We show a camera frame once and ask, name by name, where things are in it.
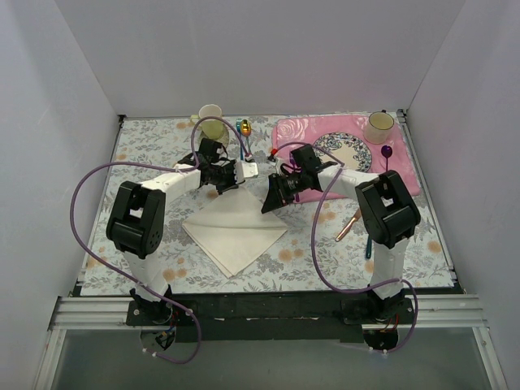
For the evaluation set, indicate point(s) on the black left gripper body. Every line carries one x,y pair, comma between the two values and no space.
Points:
229,175

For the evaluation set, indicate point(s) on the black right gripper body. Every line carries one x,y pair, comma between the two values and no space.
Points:
280,188

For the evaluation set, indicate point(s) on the white cloth napkin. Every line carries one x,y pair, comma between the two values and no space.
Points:
233,231

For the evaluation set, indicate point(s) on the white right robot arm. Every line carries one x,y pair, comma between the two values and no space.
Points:
388,212

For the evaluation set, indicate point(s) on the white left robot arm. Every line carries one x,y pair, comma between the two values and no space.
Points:
137,219

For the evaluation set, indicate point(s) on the woven round coaster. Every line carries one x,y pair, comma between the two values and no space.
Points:
221,140

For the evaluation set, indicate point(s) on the yellow green mug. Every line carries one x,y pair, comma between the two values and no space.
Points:
212,128

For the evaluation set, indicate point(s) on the blue fork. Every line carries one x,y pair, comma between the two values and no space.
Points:
241,139

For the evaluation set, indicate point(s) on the rainbow gold spoon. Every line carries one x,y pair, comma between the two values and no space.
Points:
247,131

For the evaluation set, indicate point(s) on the blue floral plate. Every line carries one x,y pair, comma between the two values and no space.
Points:
349,149

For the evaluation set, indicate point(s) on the purple spoon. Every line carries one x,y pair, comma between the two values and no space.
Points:
387,153

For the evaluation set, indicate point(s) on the cream enamel mug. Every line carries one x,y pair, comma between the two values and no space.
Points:
378,127

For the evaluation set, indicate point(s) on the pink floral placemat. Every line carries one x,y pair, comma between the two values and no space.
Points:
309,129

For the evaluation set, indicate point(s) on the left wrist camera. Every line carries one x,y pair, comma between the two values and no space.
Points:
245,170

